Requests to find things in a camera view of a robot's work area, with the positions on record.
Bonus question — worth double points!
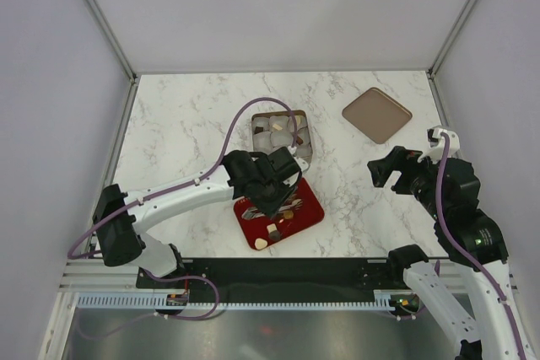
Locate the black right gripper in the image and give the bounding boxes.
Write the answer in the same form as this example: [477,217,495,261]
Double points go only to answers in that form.
[367,143,447,219]

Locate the metal tongs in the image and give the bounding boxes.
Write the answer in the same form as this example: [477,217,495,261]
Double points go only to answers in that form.
[240,198,303,220]

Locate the round white chocolate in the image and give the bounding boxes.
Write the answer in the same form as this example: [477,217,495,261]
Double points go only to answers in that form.
[295,116,305,127]

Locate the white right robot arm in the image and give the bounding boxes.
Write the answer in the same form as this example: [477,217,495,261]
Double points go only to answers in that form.
[367,147,536,359]

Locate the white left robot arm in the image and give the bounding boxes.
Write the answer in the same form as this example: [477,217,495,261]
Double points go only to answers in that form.
[93,147,310,287]

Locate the white square ridged chocolate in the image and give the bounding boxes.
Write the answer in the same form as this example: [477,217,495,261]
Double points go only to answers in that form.
[267,224,277,234]

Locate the dark heart chocolate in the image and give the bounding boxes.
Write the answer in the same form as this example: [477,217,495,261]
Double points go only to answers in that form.
[269,231,281,241]

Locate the white rounded chocolate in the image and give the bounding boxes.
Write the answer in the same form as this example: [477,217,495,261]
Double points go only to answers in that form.
[254,238,268,250]

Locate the gold square tin box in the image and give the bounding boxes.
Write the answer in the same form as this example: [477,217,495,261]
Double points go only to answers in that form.
[251,110,314,164]

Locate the red rectangular tray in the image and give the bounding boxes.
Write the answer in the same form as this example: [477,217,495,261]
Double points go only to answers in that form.
[233,179,325,250]

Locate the gold tin lid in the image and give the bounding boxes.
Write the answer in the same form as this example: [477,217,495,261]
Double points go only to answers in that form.
[342,87,413,144]

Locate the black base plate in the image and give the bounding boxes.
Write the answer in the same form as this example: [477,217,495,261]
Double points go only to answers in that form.
[135,256,448,304]

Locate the white slotted cable duct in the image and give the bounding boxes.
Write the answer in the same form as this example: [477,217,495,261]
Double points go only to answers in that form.
[76,293,394,311]

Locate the right aluminium frame post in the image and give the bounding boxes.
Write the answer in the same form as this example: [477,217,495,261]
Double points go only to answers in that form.
[426,0,480,80]

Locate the aluminium frame post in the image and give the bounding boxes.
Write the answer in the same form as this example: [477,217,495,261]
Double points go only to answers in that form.
[426,0,480,80]
[84,0,138,84]

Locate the left aluminium frame post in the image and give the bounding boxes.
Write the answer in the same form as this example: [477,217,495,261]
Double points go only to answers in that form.
[84,0,138,84]

